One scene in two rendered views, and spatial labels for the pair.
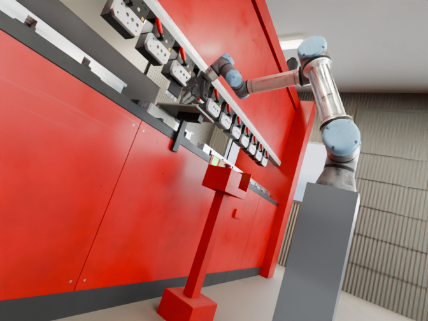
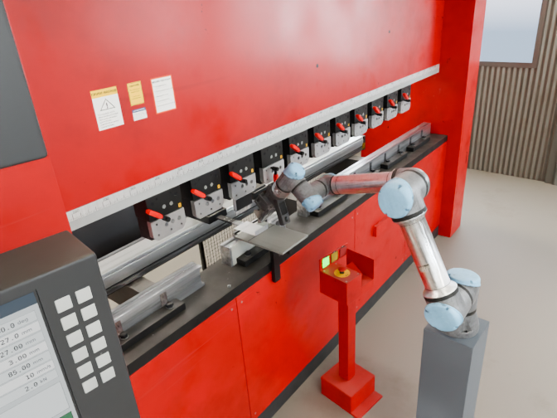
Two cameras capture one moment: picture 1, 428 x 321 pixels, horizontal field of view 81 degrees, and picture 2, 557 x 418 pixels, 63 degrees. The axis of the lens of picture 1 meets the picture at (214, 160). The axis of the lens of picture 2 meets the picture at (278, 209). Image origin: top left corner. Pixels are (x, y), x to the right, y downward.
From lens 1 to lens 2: 1.43 m
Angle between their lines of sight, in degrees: 36
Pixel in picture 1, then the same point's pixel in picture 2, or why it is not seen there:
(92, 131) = (206, 351)
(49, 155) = (192, 391)
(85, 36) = not seen: hidden behind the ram
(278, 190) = (443, 114)
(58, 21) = not seen: hidden behind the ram
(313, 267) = (440, 398)
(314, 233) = (437, 373)
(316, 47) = (399, 209)
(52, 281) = not seen: outside the picture
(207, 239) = (345, 337)
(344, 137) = (444, 323)
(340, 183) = (457, 333)
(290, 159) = (455, 55)
